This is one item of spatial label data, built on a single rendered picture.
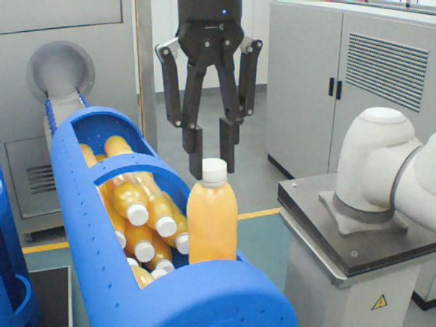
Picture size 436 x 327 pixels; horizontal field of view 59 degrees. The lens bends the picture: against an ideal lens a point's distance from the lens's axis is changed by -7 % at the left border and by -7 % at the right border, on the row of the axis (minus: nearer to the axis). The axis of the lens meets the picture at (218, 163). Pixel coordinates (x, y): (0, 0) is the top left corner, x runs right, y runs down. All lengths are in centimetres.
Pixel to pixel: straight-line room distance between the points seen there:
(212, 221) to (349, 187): 48
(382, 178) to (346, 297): 29
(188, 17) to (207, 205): 24
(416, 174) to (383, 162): 8
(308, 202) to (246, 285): 58
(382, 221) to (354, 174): 15
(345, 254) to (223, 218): 44
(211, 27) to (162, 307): 33
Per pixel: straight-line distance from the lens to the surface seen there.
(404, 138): 92
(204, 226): 55
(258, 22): 600
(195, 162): 53
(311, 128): 304
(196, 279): 53
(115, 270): 61
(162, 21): 560
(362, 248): 97
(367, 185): 93
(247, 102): 53
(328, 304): 104
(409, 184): 88
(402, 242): 102
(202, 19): 46
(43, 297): 225
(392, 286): 108
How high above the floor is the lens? 157
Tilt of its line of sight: 24 degrees down
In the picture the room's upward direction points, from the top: straight up
